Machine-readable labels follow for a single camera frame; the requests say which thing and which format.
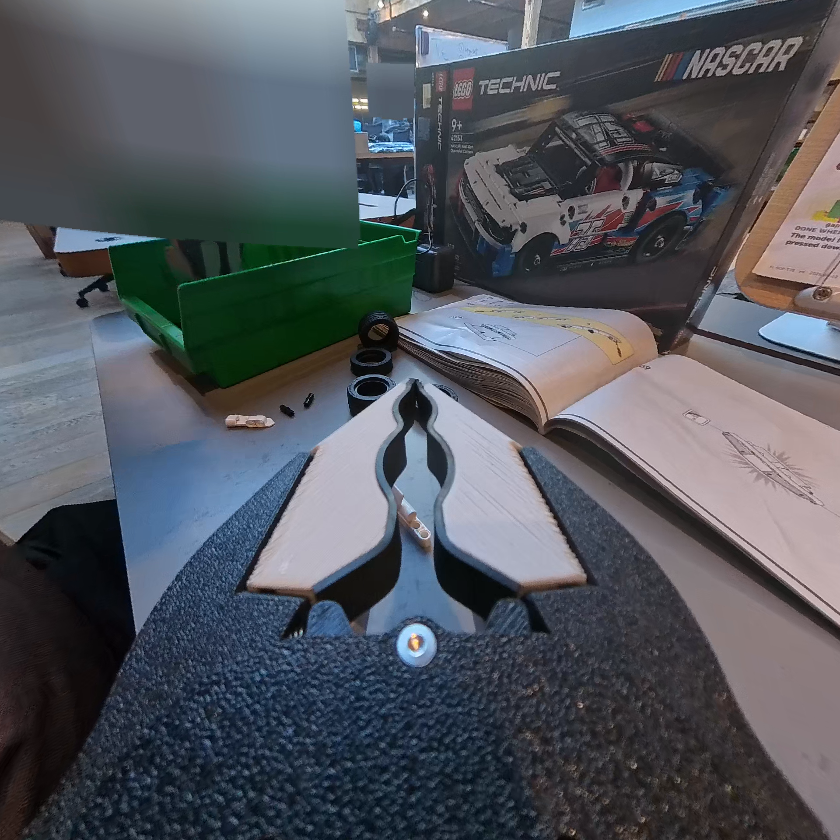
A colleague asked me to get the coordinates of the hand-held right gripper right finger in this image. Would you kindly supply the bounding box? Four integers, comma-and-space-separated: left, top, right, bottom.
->
419, 381, 588, 624

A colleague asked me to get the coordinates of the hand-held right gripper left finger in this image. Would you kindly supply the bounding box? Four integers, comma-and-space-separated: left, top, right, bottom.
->
246, 379, 419, 621

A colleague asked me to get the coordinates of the long white brick beam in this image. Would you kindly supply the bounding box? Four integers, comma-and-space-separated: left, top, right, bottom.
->
394, 486, 435, 553

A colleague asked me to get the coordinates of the green storage bin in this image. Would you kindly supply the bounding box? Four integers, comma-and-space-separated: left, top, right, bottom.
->
108, 220, 421, 389

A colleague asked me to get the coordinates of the grey desk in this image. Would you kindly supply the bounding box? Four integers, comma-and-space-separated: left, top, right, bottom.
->
91, 279, 840, 821

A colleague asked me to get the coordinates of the wide black rubber tire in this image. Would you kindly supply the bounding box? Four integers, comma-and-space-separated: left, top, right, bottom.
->
346, 375, 395, 417
357, 311, 399, 350

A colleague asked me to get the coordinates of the open instruction booklet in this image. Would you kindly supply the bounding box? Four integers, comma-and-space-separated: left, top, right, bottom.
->
397, 295, 840, 627

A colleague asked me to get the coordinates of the black jacket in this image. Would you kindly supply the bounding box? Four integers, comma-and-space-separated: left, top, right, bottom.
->
16, 499, 135, 657

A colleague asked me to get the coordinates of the race car print box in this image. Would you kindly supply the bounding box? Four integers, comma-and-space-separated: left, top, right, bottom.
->
413, 13, 834, 355

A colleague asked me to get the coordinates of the white table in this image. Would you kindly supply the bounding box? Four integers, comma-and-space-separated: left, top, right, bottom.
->
357, 192, 417, 227

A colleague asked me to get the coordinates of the person's torso in brown shirt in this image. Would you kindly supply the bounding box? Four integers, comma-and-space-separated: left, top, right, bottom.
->
0, 545, 132, 840

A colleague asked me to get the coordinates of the office chair wheel base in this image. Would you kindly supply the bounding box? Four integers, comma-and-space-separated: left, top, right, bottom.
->
75, 274, 116, 309

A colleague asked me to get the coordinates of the white tray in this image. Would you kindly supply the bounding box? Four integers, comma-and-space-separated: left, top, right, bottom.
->
760, 311, 840, 362

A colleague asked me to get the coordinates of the black power cable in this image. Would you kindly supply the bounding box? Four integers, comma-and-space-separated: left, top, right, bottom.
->
392, 177, 439, 253

